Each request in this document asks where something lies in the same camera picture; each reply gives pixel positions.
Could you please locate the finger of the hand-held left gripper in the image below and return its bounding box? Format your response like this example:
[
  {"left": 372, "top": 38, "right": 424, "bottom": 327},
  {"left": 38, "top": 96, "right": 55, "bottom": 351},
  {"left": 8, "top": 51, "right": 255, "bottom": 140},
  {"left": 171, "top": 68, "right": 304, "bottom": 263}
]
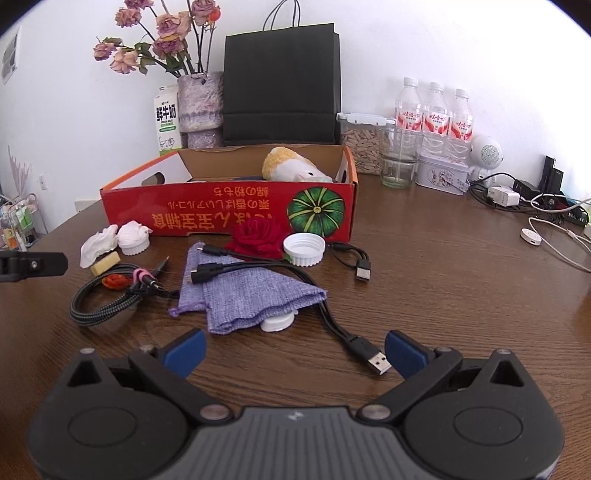
[{"left": 0, "top": 251, "right": 68, "bottom": 283}]

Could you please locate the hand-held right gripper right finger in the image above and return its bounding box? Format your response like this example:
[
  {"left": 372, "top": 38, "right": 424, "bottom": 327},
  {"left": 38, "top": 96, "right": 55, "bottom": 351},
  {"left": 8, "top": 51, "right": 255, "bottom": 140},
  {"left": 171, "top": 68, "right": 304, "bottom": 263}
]
[{"left": 358, "top": 330, "right": 536, "bottom": 422}]

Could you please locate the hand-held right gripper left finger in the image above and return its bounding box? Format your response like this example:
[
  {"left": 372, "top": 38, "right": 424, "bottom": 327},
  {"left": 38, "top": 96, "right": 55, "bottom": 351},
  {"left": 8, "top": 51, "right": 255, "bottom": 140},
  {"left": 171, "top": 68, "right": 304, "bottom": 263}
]
[{"left": 62, "top": 329, "right": 232, "bottom": 421}]

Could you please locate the white tissue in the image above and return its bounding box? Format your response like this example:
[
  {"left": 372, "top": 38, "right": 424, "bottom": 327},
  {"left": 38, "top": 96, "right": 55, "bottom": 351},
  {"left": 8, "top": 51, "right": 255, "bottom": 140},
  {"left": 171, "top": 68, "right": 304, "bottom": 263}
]
[{"left": 79, "top": 224, "right": 120, "bottom": 269}]

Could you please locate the grey braided cable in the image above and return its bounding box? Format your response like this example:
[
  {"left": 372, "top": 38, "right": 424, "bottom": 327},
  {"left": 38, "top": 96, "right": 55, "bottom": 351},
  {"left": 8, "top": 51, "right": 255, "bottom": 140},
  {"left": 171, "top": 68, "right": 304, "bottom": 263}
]
[{"left": 70, "top": 256, "right": 181, "bottom": 329}]

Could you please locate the purple knit pouch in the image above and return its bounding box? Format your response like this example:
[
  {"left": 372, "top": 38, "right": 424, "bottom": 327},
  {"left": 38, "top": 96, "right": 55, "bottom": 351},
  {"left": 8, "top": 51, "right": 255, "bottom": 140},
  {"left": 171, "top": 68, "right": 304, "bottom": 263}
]
[{"left": 168, "top": 242, "right": 328, "bottom": 336}]

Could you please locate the white lid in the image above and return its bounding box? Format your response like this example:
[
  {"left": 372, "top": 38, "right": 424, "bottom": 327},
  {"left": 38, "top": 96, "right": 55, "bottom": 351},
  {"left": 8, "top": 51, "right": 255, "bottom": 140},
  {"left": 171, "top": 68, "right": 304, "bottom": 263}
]
[{"left": 260, "top": 310, "right": 299, "bottom": 332}]

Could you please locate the black multi-head charging cable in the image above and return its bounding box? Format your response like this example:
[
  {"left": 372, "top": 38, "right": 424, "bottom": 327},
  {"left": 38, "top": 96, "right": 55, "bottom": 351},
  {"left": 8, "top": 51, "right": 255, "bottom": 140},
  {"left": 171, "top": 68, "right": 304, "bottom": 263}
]
[{"left": 187, "top": 242, "right": 393, "bottom": 377}]

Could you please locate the red fabric rose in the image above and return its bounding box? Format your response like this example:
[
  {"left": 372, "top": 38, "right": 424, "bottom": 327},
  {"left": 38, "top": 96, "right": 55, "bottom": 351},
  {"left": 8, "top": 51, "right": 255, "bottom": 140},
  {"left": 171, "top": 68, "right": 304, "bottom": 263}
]
[{"left": 225, "top": 219, "right": 287, "bottom": 262}]

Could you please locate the red cardboard box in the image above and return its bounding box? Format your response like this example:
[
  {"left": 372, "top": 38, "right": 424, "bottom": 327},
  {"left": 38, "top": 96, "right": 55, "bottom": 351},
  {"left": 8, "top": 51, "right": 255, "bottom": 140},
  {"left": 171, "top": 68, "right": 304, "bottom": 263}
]
[{"left": 100, "top": 144, "right": 358, "bottom": 243}]

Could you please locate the white ribbed bottle cap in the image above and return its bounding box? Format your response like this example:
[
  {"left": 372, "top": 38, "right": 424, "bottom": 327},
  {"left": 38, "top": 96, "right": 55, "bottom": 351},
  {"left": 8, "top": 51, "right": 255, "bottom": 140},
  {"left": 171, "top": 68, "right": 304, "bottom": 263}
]
[{"left": 283, "top": 233, "right": 328, "bottom": 268}]

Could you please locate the yellow white plush toy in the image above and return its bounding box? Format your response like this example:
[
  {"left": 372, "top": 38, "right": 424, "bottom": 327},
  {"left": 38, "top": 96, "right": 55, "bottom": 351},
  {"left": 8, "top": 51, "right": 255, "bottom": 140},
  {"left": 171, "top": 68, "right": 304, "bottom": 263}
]
[{"left": 262, "top": 145, "right": 334, "bottom": 184}]

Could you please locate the clear seed container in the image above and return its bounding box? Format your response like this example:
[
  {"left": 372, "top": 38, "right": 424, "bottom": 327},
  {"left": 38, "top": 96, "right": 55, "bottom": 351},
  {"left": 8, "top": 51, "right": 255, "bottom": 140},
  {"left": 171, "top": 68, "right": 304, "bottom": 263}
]
[{"left": 336, "top": 112, "right": 398, "bottom": 176}]

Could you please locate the pale dried grass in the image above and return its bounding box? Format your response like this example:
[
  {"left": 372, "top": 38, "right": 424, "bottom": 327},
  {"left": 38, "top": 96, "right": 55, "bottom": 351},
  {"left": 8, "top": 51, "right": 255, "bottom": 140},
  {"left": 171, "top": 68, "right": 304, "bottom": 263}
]
[{"left": 7, "top": 145, "right": 31, "bottom": 195}]

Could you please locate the white tin box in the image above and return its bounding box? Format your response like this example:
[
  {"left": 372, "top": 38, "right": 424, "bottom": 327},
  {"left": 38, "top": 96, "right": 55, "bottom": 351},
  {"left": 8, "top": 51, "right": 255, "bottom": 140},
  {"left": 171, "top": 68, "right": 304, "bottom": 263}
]
[{"left": 416, "top": 152, "right": 472, "bottom": 196}]

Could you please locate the white charger block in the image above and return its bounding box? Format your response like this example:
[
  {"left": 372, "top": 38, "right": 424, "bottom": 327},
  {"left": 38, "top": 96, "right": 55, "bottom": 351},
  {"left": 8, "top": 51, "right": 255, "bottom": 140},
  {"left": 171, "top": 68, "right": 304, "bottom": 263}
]
[{"left": 488, "top": 185, "right": 520, "bottom": 208}]

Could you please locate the green white milk carton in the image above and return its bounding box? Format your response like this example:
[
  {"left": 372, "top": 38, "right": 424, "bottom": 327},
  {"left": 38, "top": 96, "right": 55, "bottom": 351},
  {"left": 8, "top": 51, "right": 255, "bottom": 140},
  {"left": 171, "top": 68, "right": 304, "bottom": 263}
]
[{"left": 152, "top": 85, "right": 181, "bottom": 158}]

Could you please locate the clear glass cup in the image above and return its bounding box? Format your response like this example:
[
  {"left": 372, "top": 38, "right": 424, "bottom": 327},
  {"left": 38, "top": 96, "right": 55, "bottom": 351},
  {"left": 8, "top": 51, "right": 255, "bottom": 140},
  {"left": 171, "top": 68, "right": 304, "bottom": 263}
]
[{"left": 379, "top": 126, "right": 424, "bottom": 189}]

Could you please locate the white round speaker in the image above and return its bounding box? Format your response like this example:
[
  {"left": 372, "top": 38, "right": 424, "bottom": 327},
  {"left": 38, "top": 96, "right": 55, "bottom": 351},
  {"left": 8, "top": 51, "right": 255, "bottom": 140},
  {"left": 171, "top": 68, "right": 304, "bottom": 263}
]
[{"left": 468, "top": 135, "right": 503, "bottom": 182}]

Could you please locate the purple white vase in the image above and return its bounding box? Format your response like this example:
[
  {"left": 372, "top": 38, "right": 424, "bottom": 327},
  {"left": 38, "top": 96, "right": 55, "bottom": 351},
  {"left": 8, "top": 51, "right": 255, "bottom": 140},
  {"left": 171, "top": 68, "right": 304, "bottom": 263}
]
[{"left": 178, "top": 71, "right": 225, "bottom": 149}]

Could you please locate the black charging dock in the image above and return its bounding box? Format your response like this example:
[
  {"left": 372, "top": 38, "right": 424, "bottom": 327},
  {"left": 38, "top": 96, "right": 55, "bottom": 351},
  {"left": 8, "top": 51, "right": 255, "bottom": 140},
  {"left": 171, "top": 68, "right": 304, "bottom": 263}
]
[{"left": 540, "top": 156, "right": 565, "bottom": 195}]

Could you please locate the dried rose bouquet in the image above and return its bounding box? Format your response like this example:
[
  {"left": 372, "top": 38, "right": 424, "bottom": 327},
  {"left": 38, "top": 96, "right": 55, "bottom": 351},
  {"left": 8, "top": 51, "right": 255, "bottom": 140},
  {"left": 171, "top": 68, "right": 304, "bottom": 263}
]
[{"left": 93, "top": 0, "right": 222, "bottom": 77}]

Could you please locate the black paper bag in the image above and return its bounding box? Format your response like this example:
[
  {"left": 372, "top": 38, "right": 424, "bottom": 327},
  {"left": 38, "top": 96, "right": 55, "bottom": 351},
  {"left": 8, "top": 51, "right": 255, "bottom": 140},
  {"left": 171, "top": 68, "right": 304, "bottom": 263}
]
[{"left": 223, "top": 0, "right": 341, "bottom": 147}]

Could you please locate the wire rack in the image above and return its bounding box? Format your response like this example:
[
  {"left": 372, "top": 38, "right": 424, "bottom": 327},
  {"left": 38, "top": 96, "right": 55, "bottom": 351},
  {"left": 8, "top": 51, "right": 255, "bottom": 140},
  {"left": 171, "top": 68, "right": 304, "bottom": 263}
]
[{"left": 0, "top": 191, "right": 48, "bottom": 253}]

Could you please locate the white cable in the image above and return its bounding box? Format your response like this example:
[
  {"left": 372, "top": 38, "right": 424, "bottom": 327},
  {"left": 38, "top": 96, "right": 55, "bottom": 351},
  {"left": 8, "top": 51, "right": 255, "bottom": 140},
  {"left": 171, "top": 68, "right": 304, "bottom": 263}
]
[{"left": 527, "top": 193, "right": 591, "bottom": 271}]

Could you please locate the wall poster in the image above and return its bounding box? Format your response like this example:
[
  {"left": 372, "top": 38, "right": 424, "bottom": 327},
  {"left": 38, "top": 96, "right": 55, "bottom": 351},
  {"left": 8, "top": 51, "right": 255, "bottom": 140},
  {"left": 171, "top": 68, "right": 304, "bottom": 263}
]
[{"left": 0, "top": 25, "right": 23, "bottom": 86}]

